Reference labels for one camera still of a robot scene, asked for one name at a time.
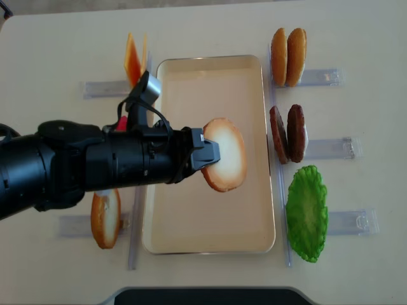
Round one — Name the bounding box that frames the cream rectangular tray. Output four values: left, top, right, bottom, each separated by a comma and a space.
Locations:
141, 54, 277, 255

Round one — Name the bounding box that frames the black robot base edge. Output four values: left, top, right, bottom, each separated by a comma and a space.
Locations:
112, 288, 313, 304

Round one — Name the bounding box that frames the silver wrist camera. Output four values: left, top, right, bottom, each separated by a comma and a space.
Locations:
128, 71, 162, 105

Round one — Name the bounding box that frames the yellow cheese slice front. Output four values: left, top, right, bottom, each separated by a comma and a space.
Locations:
141, 33, 148, 74

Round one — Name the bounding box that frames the clear patty holder rail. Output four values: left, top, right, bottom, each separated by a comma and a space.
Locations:
304, 137, 363, 160

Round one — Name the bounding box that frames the clear lettuce holder rail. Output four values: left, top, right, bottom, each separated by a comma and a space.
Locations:
328, 208, 380, 236

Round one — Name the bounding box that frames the yellow cheese slice back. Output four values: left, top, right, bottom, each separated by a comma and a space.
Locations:
124, 32, 141, 88

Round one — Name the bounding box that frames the brown meat patty near tray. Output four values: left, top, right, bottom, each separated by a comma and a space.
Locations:
270, 105, 289, 165

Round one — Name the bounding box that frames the clear long strip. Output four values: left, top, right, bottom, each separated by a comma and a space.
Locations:
266, 44, 293, 268
127, 50, 153, 271

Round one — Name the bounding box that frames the bun slice near tray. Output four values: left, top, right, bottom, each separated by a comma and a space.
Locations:
270, 28, 287, 86

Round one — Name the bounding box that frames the toasted bread slice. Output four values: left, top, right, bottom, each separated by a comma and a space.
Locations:
201, 118, 247, 192
91, 189, 121, 249

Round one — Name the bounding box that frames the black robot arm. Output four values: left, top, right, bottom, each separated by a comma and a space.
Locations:
1, 120, 221, 219

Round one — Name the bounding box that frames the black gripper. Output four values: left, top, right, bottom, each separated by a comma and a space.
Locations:
146, 127, 221, 184

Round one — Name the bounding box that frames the green lettuce leaf near tray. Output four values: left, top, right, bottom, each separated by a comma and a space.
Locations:
286, 165, 329, 263

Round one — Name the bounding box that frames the clear long strip left side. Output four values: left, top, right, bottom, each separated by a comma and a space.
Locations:
127, 50, 153, 271

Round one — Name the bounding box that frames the clear bread holder rail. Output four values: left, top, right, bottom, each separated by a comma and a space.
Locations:
57, 213, 131, 238

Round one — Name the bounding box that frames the clear cheese holder rail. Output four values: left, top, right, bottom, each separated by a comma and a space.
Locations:
83, 81, 130, 99

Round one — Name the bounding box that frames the toasted bread slice in holder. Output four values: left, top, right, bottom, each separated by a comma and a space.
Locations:
91, 189, 121, 249

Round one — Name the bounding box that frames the clear bun holder rail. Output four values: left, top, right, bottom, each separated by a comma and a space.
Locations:
298, 68, 345, 86

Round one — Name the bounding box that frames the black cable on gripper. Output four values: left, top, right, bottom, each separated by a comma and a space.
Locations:
116, 95, 173, 134

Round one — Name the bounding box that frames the white patty holder clip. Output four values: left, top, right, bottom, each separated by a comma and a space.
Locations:
303, 124, 309, 158

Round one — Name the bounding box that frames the bun slice outer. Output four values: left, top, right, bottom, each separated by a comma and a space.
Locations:
286, 28, 307, 87

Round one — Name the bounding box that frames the brown meat patty outer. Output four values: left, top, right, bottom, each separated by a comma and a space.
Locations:
287, 104, 306, 163

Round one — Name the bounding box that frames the clear long strip right side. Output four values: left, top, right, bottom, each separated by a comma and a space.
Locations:
266, 44, 293, 268

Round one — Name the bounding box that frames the yellow cheese slice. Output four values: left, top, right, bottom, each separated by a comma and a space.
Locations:
141, 33, 148, 74
124, 32, 141, 88

